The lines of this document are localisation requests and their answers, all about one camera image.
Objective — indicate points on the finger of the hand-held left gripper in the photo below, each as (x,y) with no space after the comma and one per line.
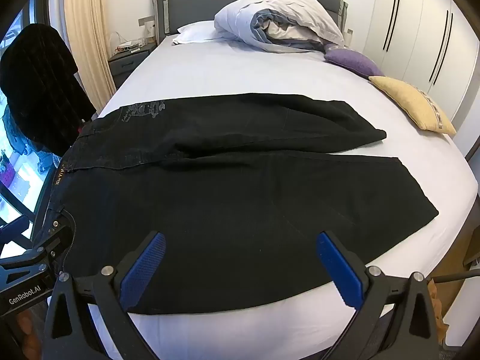
(56,240)

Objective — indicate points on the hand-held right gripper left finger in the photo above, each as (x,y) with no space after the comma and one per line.
(144,266)

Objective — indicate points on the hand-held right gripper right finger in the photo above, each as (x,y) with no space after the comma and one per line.
(337,266)

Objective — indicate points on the black denim pants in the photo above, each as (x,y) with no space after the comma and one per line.
(225,213)

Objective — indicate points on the person's left hand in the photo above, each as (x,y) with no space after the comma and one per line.
(24,330)

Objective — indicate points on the window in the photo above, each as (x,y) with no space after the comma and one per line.
(18,180)

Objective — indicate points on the black hanging garment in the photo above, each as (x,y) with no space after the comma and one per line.
(41,90)

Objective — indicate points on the yellow cushion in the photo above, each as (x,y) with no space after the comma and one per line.
(412,101)

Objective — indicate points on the dark grey nightstand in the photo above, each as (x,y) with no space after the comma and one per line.
(127,63)

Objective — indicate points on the purple cushion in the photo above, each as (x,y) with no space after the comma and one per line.
(352,60)

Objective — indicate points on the clutter on nightstand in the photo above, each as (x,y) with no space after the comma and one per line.
(129,46)

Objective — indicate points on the bed with white sheet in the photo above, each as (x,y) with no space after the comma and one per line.
(232,71)

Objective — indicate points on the cream curtain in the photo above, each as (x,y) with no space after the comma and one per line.
(90,26)

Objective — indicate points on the white pillow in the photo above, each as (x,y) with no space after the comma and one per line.
(197,32)

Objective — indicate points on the folded white grey duvet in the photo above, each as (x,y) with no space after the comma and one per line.
(285,11)

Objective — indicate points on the white wardrobe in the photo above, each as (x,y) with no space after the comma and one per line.
(423,15)

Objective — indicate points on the wall socket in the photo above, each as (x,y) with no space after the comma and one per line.
(145,21)

